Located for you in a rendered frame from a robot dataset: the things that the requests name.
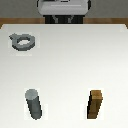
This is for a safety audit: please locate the grey cylindrical peg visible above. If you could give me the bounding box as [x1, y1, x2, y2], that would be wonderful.
[24, 88, 44, 120]

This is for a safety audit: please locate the brown wooden block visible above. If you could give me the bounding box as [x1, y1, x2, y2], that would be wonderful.
[87, 89, 103, 119]

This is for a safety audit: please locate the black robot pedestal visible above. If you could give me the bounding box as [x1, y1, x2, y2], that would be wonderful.
[44, 13, 85, 25]

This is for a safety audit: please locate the grey loop with handle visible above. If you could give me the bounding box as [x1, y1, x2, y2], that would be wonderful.
[9, 33, 36, 52]

